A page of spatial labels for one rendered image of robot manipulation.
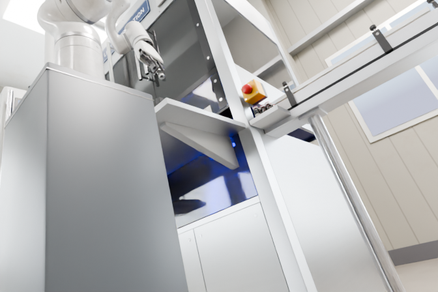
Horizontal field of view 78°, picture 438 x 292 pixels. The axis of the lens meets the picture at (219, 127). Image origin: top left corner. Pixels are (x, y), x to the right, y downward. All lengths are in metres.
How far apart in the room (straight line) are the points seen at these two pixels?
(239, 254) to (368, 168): 2.05
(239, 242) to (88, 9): 0.91
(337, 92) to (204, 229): 0.74
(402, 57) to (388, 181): 1.96
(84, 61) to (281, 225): 0.77
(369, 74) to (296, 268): 0.68
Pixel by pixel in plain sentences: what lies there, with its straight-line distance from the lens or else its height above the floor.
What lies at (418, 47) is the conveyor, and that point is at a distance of 1.07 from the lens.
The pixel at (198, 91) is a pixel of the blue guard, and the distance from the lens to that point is 1.30.
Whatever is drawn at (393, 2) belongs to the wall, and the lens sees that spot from 3.40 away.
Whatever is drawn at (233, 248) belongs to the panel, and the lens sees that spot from 1.10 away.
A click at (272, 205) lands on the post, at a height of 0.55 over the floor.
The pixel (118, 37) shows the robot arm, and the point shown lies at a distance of 1.27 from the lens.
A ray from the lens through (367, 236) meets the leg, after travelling 1.05.
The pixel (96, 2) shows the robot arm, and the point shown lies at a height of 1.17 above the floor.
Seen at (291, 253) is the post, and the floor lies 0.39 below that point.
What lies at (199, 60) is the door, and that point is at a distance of 1.37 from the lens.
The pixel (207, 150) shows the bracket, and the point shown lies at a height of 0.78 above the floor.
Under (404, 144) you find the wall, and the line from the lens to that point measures 2.91.
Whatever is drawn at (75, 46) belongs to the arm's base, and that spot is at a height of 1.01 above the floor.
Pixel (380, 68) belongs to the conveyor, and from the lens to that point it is 1.06.
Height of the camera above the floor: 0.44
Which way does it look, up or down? 25 degrees up
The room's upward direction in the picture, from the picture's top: 17 degrees counter-clockwise
